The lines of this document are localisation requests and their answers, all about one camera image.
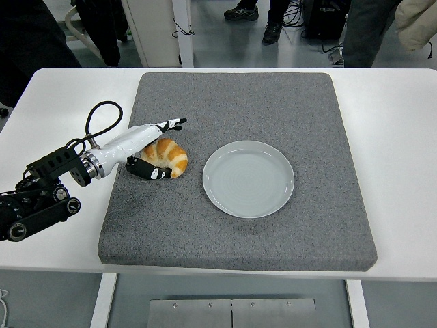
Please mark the beige cabinet panel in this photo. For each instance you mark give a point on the beige cabinet panel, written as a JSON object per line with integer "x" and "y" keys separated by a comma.
{"x": 153, "y": 27}

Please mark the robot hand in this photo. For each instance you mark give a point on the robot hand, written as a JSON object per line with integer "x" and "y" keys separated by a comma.
{"x": 129, "y": 141}

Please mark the white desk post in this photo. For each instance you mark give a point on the white desk post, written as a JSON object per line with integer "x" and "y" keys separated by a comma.
{"x": 186, "y": 51}

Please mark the white table leg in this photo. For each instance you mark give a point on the white table leg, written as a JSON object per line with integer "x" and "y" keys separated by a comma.
{"x": 102, "y": 300}
{"x": 358, "y": 307}

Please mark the white chair frame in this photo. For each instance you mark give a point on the white chair frame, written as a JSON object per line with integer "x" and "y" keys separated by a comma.
{"x": 76, "y": 37}

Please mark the grey speckled mat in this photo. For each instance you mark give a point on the grey speckled mat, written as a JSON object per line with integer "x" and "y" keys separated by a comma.
{"x": 239, "y": 102}

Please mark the person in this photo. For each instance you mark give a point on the person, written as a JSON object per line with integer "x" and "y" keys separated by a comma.
{"x": 106, "y": 27}
{"x": 273, "y": 13}
{"x": 368, "y": 34}
{"x": 416, "y": 27}
{"x": 30, "y": 44}

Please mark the golden croissant bread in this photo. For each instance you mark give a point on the golden croissant bread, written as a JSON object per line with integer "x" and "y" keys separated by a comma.
{"x": 170, "y": 153}

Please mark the grey round plate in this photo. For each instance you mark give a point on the grey round plate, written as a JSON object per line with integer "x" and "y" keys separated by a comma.
{"x": 246, "y": 184}

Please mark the grey metal plate with screws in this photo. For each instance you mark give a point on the grey metal plate with screws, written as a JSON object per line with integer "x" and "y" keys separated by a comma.
{"x": 205, "y": 314}

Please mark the black equipment box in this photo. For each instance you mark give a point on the black equipment box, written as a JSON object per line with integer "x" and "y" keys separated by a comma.
{"x": 324, "y": 20}

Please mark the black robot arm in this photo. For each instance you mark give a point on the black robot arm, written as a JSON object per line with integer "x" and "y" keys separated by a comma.
{"x": 34, "y": 212}

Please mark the small black caster wheel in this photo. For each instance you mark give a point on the small black caster wheel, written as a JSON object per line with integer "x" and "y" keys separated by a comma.
{"x": 3, "y": 112}

